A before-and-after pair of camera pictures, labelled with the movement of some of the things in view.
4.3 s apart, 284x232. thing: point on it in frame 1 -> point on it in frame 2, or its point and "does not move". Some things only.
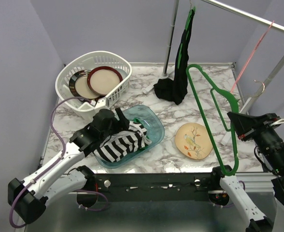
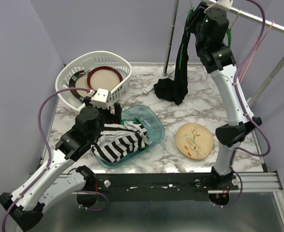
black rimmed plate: (79, 86) does not move
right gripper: (246, 122) -> (198, 14)
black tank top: (175, 89) does not move
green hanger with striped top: (232, 129) -> (229, 33)
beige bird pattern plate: (193, 140) does not move
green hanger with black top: (182, 56) does not move
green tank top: (136, 120) does not move
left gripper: (122, 125) -> (112, 118)
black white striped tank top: (116, 145) does not move
